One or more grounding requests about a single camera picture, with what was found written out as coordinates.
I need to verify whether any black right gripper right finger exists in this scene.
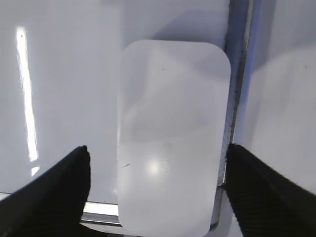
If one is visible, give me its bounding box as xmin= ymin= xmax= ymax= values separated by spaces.
xmin=225 ymin=144 xmax=316 ymax=237

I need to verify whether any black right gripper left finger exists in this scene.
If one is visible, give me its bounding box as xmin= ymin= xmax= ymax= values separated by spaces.
xmin=0 ymin=146 xmax=91 ymax=237

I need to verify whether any white rectangular board eraser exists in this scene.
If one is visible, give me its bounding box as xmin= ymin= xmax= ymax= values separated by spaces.
xmin=117 ymin=40 xmax=231 ymax=237

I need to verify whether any white board with grey frame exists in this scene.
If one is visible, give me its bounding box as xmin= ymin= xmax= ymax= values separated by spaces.
xmin=0 ymin=0 xmax=253 ymax=232

